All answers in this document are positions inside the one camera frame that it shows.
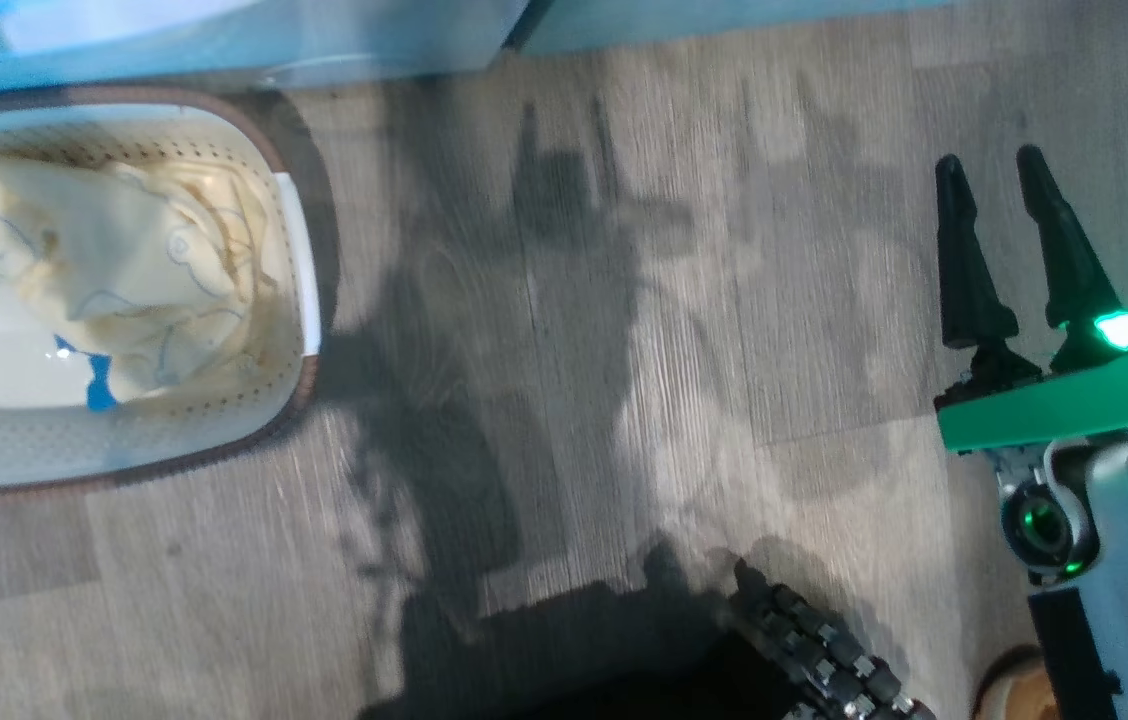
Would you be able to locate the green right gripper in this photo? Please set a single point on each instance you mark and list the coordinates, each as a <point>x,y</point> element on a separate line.
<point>1054,405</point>

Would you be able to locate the cream bear print garment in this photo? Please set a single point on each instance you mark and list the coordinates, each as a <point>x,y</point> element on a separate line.
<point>124,260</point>

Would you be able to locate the white front-load washing machine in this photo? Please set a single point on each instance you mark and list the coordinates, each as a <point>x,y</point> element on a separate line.
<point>224,40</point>

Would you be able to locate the brown round base part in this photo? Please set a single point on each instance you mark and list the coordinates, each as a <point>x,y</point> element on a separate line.
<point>1019,690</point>

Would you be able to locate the black roller base wheel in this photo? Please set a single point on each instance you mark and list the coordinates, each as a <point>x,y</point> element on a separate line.
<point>824,650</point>

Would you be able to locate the cream basket with brown rim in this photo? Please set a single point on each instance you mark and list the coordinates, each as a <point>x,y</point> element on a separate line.
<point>124,450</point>

